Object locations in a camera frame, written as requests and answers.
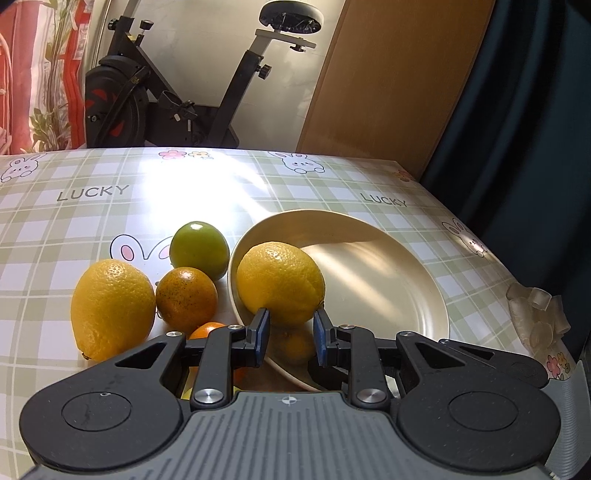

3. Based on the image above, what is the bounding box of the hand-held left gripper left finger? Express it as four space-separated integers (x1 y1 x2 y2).
95 308 271 411

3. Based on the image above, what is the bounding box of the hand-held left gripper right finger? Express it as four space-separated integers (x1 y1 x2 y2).
313 309 467 409

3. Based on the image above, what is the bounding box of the red-orange tomato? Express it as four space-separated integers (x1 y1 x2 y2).
188 322 229 341

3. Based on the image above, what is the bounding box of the large yellow lemon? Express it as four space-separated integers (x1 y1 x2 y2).
71 259 157 361
236 241 326 328

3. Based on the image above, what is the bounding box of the cream round plate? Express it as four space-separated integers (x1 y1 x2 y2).
227 209 451 393

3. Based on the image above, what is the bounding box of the speckled orange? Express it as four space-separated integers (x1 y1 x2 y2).
156 267 218 335

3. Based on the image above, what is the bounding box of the green round citrus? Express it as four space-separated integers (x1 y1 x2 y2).
169 222 230 281

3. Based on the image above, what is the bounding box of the clear crumpled tape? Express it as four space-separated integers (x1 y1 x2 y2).
505 282 573 358

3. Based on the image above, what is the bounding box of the wooden door panel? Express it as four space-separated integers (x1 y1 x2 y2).
295 0 497 181

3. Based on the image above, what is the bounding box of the black exercise bike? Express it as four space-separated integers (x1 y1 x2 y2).
84 0 324 149

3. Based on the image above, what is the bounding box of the dark blue curtain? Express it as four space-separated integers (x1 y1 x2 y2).
420 0 591 356

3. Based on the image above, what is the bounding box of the red printed backdrop cloth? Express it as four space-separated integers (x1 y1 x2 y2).
0 0 93 155

